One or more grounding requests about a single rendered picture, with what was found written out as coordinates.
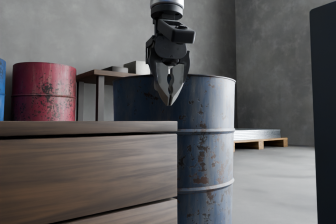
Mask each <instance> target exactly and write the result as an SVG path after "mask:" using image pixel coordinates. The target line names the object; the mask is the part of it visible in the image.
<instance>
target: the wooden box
mask: <svg viewBox="0 0 336 224"><path fill-rule="evenodd" d="M177 130H178V122H177V121H0V224H178V214H177V199H176V198H172V197H176V196H177V134H176V133H158V132H176V131H177Z"/></svg>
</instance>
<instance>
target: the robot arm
mask: <svg viewBox="0 0 336 224"><path fill-rule="evenodd" d="M150 9H151V11H150V16H151V18H152V19H153V21H152V24H153V25H154V35H152V37H151V38H150V39H149V40H148V41H147V42H146V43H145V64H146V65H147V64H148V66H149V69H150V71H151V73H152V75H153V77H154V89H155V90H156V91H158V93H159V96H160V98H161V99H162V101H163V102H164V104H165V105H166V106H171V105H172V104H173V103H174V102H175V100H176V99H177V97H178V95H179V93H180V91H181V89H182V87H183V84H184V82H185V80H186V78H187V75H188V73H189V70H190V64H191V62H190V51H189V50H187V46H186V44H193V43H194V41H195V35H196V32H195V31H194V30H192V29H191V28H189V27H187V26H186V25H184V24H182V23H181V22H179V21H178V20H180V19H181V18H182V17H183V9H184V0H150ZM168 66H169V67H170V66H173V67H172V68H171V69H170V76H171V80H170V83H169V84H168V81H167V76H168V74H169V68H168ZM168 88H169V90H170V94H169V91H168Z"/></svg>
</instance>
